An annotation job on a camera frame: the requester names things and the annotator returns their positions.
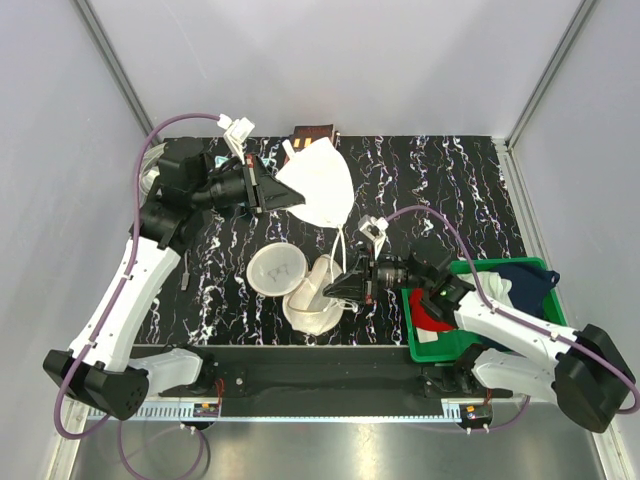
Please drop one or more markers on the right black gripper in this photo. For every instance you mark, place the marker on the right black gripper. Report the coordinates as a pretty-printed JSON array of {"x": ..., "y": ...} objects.
[{"x": 352, "y": 284}]

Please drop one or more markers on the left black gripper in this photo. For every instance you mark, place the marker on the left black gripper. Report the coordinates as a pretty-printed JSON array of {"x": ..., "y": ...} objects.
[{"x": 264, "y": 192}]

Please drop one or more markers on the white bra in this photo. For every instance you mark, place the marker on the white bra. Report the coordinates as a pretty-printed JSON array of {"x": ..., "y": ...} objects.
[{"x": 320, "y": 174}]

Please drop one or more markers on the white mesh laundry bag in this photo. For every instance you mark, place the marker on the white mesh laundry bag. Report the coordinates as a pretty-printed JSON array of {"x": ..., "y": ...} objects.
[{"x": 280, "y": 270}]

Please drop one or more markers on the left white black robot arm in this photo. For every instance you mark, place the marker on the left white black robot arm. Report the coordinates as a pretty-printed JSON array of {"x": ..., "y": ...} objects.
[{"x": 97, "y": 369}]

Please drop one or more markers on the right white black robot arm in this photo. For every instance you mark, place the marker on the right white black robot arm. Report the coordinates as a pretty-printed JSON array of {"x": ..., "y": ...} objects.
[{"x": 582, "y": 372}]

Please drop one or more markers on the teal cat-ear headphones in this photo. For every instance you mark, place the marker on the teal cat-ear headphones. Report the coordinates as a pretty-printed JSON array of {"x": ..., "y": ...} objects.
[{"x": 219, "y": 161}]

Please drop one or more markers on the dark cover book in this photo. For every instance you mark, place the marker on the dark cover book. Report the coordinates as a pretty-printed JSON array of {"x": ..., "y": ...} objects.
[{"x": 305, "y": 135}]

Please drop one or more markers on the red garment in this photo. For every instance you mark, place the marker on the red garment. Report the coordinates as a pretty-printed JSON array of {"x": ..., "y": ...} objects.
[{"x": 421, "y": 319}]

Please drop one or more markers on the white grey headphones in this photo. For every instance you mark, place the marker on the white grey headphones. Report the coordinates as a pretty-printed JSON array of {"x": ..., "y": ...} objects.
[{"x": 149, "y": 168}]

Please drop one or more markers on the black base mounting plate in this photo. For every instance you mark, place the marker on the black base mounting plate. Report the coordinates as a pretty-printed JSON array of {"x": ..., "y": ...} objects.
[{"x": 332, "y": 382}]

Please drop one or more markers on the white garment in bin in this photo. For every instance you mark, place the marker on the white garment in bin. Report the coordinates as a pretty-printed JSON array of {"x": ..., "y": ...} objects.
[{"x": 496, "y": 287}]

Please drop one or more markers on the navy blue garment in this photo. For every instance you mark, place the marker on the navy blue garment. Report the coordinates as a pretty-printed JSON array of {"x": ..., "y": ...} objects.
[{"x": 530, "y": 284}]

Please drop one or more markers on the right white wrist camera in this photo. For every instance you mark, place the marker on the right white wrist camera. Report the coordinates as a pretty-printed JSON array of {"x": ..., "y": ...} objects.
[{"x": 374, "y": 230}]

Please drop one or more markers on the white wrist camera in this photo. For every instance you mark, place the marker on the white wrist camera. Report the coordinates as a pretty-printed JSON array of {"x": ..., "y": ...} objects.
[
  {"x": 374, "y": 230},
  {"x": 235, "y": 133}
]

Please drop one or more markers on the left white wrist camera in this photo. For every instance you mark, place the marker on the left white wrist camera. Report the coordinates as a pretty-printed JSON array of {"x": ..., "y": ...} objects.
[{"x": 235, "y": 133}]

